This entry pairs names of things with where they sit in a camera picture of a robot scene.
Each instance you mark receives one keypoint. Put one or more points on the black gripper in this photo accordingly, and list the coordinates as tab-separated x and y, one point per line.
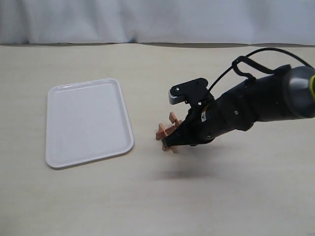
224	115

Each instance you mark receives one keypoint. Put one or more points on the notched wooden piece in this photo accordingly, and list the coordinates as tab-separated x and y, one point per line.
173	119
163	131
173	148

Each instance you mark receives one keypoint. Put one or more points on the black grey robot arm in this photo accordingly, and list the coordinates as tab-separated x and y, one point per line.
287	94

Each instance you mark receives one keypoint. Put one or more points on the white plastic tray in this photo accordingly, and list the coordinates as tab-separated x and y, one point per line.
86	122

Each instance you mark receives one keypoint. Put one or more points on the white backdrop curtain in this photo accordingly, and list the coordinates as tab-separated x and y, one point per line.
157	21

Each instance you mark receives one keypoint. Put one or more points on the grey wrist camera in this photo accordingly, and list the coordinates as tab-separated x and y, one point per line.
191	92

